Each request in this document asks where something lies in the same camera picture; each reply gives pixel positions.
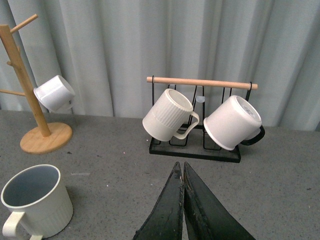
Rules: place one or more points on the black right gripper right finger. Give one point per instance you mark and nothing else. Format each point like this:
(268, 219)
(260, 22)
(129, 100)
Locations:
(206, 218)

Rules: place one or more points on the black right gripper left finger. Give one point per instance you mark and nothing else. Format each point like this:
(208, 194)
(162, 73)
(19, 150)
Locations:
(165, 222)

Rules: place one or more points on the cream mug grey inside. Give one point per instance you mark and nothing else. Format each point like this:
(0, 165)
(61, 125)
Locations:
(38, 200)

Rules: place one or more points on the cream ribbed mug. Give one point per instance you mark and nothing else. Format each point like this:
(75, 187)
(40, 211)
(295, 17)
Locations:
(168, 114)

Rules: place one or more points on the wooden mug tree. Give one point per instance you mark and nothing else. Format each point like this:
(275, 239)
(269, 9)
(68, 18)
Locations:
(46, 137)

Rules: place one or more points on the white mug on tree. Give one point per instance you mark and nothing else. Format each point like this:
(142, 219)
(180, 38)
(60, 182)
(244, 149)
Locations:
(55, 94)

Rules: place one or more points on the grey curtain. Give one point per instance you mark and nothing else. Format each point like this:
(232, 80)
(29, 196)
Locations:
(107, 48)

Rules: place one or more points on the white mug black handle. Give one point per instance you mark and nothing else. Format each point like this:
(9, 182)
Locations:
(234, 122)

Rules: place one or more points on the black wire mug rack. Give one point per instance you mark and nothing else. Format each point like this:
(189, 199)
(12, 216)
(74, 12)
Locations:
(198, 145)

